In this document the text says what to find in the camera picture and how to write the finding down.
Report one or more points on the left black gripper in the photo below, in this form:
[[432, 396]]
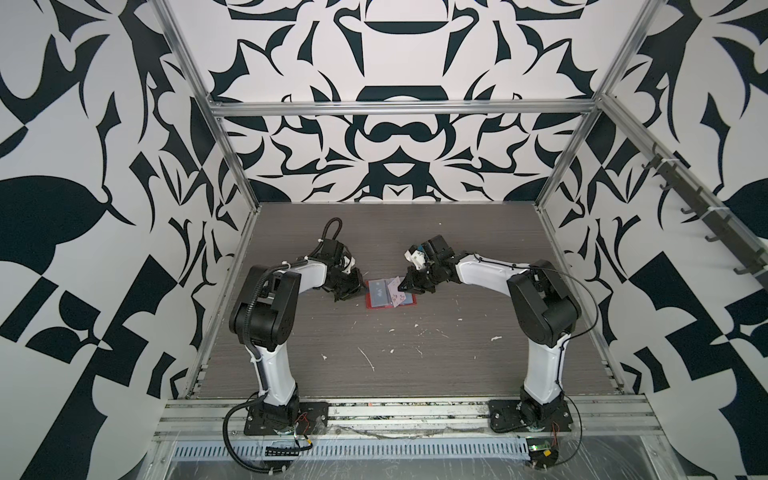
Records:
[[358, 286]]

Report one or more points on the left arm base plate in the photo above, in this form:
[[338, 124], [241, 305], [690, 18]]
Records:
[[304, 417]]

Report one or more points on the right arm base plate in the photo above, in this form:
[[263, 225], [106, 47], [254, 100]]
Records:
[[508, 416]]

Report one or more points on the white pink credit card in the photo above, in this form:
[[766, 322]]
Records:
[[397, 297]]

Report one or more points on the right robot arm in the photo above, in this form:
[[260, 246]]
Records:
[[546, 311]]

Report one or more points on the wall hook rack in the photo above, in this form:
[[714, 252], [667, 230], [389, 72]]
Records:
[[701, 204]]

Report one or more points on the white slotted cable duct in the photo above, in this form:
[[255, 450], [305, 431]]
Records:
[[361, 449]]

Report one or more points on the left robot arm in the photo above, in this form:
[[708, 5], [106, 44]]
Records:
[[264, 317]]

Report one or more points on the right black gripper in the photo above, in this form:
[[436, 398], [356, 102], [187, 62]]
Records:
[[413, 285]]

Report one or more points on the red leather card holder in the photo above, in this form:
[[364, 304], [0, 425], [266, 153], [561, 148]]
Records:
[[384, 294]]

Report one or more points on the green circuit board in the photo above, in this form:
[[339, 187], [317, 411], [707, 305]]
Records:
[[543, 455]]

